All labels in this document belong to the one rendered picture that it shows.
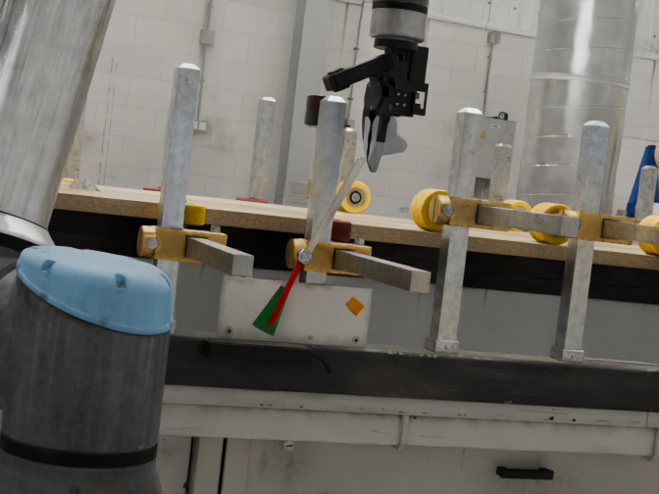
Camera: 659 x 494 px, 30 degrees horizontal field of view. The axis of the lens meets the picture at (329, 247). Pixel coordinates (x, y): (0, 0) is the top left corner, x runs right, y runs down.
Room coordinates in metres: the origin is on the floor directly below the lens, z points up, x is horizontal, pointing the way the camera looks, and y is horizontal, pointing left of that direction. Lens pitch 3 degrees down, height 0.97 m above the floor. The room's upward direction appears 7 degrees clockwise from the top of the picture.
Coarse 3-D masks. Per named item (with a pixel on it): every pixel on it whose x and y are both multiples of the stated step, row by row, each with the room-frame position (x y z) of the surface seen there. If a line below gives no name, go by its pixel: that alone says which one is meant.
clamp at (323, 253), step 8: (296, 240) 2.02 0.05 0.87; (304, 240) 2.03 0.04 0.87; (288, 248) 2.04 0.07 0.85; (296, 248) 2.01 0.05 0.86; (320, 248) 2.02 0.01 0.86; (328, 248) 2.03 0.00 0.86; (336, 248) 2.03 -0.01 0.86; (344, 248) 2.03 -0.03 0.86; (352, 248) 2.04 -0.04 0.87; (360, 248) 2.04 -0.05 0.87; (368, 248) 2.05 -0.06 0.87; (288, 256) 2.03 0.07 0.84; (320, 256) 2.02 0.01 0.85; (328, 256) 2.03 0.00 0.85; (288, 264) 2.03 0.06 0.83; (312, 264) 2.02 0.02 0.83; (320, 264) 2.02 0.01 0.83; (328, 264) 2.03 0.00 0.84; (328, 272) 2.03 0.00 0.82; (336, 272) 2.03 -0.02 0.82; (344, 272) 2.04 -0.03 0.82
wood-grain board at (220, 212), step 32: (64, 192) 2.06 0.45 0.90; (96, 192) 2.27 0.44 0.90; (128, 192) 2.52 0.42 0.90; (160, 192) 2.83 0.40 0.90; (224, 224) 2.14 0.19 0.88; (256, 224) 2.16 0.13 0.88; (288, 224) 2.18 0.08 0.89; (352, 224) 2.22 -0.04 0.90; (384, 224) 2.37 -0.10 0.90; (544, 256) 2.35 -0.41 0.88; (608, 256) 2.40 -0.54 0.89; (640, 256) 2.43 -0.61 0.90
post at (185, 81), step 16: (192, 64) 1.95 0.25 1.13; (176, 80) 1.95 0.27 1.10; (192, 80) 1.95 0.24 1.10; (176, 96) 1.94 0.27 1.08; (192, 96) 1.95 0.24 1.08; (176, 112) 1.94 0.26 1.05; (192, 112) 1.95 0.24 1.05; (176, 128) 1.94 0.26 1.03; (192, 128) 1.95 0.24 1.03; (176, 144) 1.94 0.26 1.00; (176, 160) 1.94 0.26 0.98; (176, 176) 1.94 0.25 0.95; (176, 192) 1.94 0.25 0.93; (160, 208) 1.96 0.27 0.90; (176, 208) 1.95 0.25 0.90; (160, 224) 1.94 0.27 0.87; (176, 224) 1.95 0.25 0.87; (176, 272) 1.95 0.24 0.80
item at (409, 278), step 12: (336, 252) 2.02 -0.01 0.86; (348, 252) 1.99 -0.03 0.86; (336, 264) 2.02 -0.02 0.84; (348, 264) 1.96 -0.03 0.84; (360, 264) 1.92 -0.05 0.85; (372, 264) 1.87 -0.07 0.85; (384, 264) 1.82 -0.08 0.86; (396, 264) 1.83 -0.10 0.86; (372, 276) 1.86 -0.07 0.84; (384, 276) 1.82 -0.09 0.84; (396, 276) 1.77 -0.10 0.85; (408, 276) 1.73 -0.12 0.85; (420, 276) 1.73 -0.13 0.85; (408, 288) 1.73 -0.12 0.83; (420, 288) 1.73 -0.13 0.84
